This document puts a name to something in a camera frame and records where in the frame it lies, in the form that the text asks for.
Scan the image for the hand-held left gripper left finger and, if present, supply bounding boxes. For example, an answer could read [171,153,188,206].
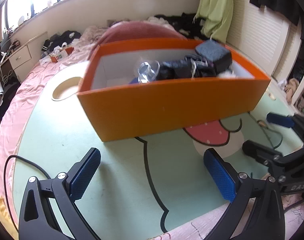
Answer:
[18,147,102,240]

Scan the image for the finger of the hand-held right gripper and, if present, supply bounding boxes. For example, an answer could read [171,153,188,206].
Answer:
[266,113,295,128]
[242,140,285,173]

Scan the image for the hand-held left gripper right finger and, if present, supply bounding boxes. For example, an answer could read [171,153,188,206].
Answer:
[203,148,285,240]

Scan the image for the orange cardboard box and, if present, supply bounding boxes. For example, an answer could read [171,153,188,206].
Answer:
[76,37,272,142]

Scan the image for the black lace garment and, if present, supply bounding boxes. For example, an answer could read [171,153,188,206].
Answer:
[157,54,217,79]

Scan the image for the green cartoon desktop table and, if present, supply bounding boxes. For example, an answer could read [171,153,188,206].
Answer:
[11,61,304,235]

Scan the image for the beige cloth on floor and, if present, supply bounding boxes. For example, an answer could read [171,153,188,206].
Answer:
[284,77,301,103]

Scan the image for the white louvered closet door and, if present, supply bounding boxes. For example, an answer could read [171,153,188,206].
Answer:
[227,2,291,78]

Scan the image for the yellow cloth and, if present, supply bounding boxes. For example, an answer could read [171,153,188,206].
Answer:
[0,196,17,233]

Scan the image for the pink bed sheet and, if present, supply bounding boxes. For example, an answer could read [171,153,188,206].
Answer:
[0,20,192,240]

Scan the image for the clear glass cup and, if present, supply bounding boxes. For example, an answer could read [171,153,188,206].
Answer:
[138,60,160,83]

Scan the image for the orange tissue box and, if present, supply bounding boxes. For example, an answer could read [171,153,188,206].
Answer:
[51,46,74,62]

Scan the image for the green hanging cloth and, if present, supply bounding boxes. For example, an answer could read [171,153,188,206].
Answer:
[196,0,234,43]

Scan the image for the white nightstand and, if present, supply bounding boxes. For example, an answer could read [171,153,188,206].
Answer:
[8,31,48,82]

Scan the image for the black and white clothes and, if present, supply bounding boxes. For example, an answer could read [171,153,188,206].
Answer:
[41,30,81,53]

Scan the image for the pile of black clothes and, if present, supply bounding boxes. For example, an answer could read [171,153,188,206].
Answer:
[154,12,207,37]

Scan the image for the maroon cushion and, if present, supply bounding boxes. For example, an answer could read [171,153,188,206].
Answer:
[96,21,186,53]

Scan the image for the row of small windowsill items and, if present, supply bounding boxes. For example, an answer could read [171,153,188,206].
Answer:
[7,0,75,30]

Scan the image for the thin dark cord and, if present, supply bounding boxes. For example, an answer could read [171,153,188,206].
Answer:
[249,112,283,151]

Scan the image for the black cable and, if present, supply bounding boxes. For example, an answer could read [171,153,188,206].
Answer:
[4,155,54,230]

